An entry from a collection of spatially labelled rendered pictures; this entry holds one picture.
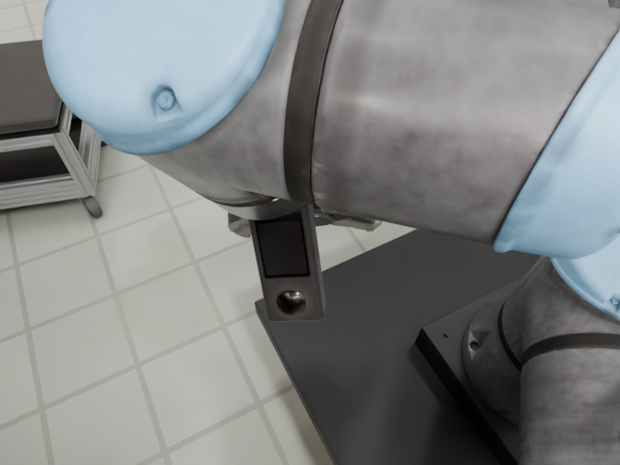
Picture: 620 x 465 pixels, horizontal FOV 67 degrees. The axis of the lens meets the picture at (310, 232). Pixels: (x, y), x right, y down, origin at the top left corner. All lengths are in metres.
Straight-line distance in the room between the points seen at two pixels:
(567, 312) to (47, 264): 1.17
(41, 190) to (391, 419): 0.98
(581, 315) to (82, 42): 0.46
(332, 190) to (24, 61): 1.26
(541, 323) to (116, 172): 1.24
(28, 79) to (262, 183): 1.16
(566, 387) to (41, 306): 1.11
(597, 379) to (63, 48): 0.45
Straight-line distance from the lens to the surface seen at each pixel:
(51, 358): 1.21
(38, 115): 1.19
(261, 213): 0.28
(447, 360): 0.71
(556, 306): 0.53
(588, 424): 0.47
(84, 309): 1.24
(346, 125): 0.15
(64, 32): 0.19
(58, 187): 1.31
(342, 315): 0.78
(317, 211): 0.37
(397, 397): 0.73
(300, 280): 0.36
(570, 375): 0.49
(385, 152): 0.16
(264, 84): 0.16
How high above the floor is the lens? 0.99
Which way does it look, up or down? 53 degrees down
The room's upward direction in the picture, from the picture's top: straight up
